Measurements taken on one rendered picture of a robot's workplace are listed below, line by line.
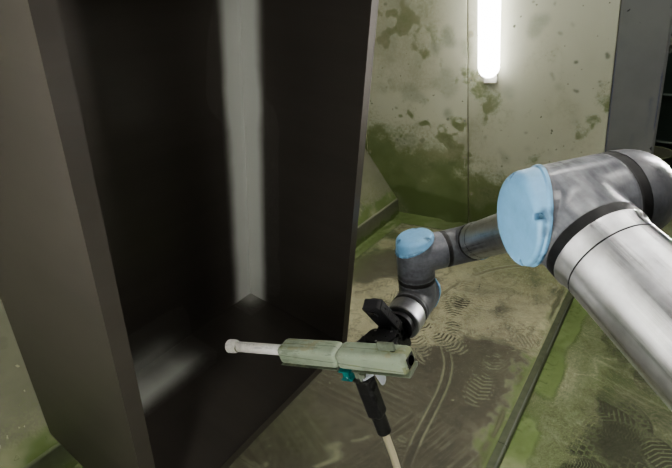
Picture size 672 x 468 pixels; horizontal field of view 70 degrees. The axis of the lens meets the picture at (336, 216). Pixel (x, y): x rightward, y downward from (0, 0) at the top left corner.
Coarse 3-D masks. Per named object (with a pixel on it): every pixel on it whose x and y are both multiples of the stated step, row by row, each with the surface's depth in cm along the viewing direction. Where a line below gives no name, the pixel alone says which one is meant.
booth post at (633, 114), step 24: (624, 0) 193; (648, 0) 189; (624, 24) 196; (648, 24) 192; (624, 48) 199; (648, 48) 195; (624, 72) 203; (648, 72) 198; (624, 96) 206; (648, 96) 201; (624, 120) 209; (648, 120) 204; (624, 144) 213; (648, 144) 208
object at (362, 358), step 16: (256, 352) 108; (272, 352) 105; (288, 352) 100; (304, 352) 98; (320, 352) 95; (336, 352) 94; (352, 352) 91; (368, 352) 89; (384, 352) 88; (400, 352) 86; (320, 368) 97; (336, 368) 95; (352, 368) 92; (368, 368) 89; (384, 368) 87; (400, 368) 85; (368, 384) 93; (368, 400) 95; (368, 416) 97; (384, 416) 97; (384, 432) 97
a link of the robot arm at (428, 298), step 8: (400, 288) 116; (424, 288) 113; (432, 288) 114; (440, 288) 120; (400, 296) 113; (408, 296) 112; (416, 296) 112; (424, 296) 113; (432, 296) 115; (424, 304) 112; (432, 304) 115
